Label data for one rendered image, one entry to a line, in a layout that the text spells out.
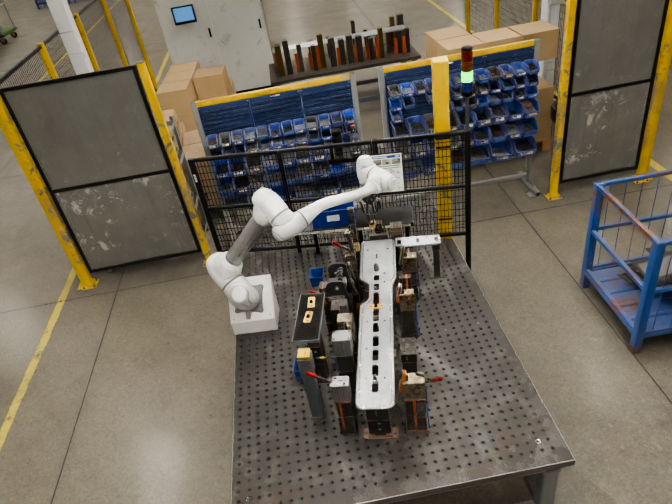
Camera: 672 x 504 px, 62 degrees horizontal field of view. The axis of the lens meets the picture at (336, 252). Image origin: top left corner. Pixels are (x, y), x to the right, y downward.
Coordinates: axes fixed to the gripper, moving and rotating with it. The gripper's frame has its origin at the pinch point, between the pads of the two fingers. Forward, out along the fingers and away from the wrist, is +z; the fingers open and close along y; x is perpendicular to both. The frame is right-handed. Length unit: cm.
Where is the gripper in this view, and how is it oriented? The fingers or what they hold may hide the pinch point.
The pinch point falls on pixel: (371, 218)
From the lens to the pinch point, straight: 340.2
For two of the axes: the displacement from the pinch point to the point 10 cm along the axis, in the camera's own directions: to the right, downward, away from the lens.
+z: 1.4, 8.1, 5.7
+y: 9.9, -0.8, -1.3
